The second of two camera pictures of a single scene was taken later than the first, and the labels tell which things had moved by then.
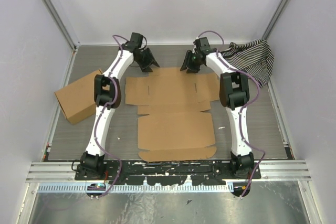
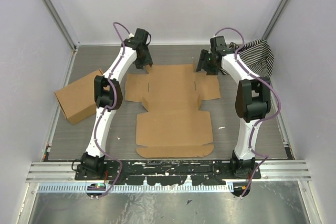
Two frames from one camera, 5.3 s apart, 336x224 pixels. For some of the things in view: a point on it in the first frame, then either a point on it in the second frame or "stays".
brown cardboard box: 171,125 stays
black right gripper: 187,62 -> 212,71
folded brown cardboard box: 77,99 stays
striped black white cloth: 255,57 stays
